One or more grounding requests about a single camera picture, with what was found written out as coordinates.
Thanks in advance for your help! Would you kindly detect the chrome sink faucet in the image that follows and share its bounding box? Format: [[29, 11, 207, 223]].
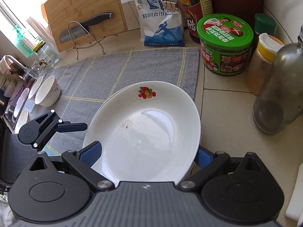
[[1, 55, 31, 82]]

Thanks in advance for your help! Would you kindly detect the wire board rack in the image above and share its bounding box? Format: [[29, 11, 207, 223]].
[[67, 21, 107, 61]]

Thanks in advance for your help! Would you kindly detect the white bowl pink flower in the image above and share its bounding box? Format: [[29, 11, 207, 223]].
[[28, 76, 44, 100]]

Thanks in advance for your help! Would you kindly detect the plain white bowl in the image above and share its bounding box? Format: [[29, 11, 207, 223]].
[[35, 75, 61, 107]]

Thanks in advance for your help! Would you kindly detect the white plate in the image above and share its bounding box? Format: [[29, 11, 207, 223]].
[[83, 81, 201, 184]]

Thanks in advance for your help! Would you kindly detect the white plastic box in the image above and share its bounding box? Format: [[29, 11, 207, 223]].
[[286, 164, 303, 226]]

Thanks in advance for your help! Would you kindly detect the dark vinegar bottle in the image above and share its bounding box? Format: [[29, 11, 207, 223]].
[[181, 0, 213, 43]]

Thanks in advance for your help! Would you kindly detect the pink white basin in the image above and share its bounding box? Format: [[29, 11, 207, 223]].
[[13, 88, 29, 118]]

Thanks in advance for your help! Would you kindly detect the glass storage jar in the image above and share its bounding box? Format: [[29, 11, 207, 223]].
[[33, 40, 60, 67]]

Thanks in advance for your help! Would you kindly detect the clear drinking glass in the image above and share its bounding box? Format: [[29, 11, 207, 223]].
[[26, 61, 46, 79]]

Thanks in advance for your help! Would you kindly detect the grey checked dish towel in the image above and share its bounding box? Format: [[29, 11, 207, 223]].
[[23, 47, 201, 156]]

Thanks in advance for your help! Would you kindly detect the tall plastic cup stack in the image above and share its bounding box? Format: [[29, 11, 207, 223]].
[[26, 16, 60, 56]]

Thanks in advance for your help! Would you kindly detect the bamboo cutting board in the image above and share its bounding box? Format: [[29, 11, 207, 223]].
[[45, 0, 127, 52]]

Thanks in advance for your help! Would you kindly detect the green dish soap bottle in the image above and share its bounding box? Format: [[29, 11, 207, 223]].
[[14, 26, 35, 55]]

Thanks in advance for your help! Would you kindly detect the green lid small jar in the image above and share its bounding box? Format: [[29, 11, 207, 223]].
[[251, 13, 277, 52]]

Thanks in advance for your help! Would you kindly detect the black-handled santoku knife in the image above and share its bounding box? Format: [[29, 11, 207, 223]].
[[59, 12, 114, 44]]

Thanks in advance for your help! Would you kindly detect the grey glass bottle red cap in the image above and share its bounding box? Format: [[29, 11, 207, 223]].
[[253, 31, 303, 134]]

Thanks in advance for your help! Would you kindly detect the pink cloth on faucet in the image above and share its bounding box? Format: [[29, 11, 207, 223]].
[[0, 56, 13, 75]]

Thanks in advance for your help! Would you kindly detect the white blue salt bag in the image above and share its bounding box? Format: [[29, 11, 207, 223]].
[[134, 0, 185, 47]]

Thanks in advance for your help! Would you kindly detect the yellow lid spice jar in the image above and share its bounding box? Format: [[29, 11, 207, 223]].
[[245, 33, 284, 96]]

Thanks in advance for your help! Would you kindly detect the green lid sauce tub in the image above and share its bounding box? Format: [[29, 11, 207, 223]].
[[197, 13, 254, 76]]

